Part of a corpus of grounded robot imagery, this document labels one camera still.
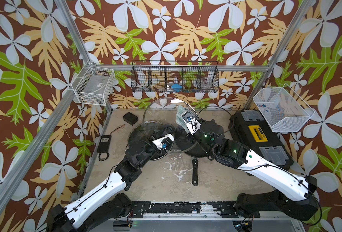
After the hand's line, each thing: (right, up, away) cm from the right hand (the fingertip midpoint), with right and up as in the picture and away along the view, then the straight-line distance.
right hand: (187, 119), depth 64 cm
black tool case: (+42, -5, +22) cm, 48 cm away
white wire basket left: (-55, +22, +23) cm, 64 cm away
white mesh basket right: (+58, +5, +17) cm, 61 cm away
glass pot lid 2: (-12, +6, +22) cm, 26 cm away
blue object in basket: (-3, +22, +29) cm, 37 cm away
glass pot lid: (-22, -5, +12) cm, 26 cm away
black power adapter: (-55, -18, +35) cm, 68 cm away
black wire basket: (-4, +31, +35) cm, 47 cm away
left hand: (-10, -3, +2) cm, 11 cm away
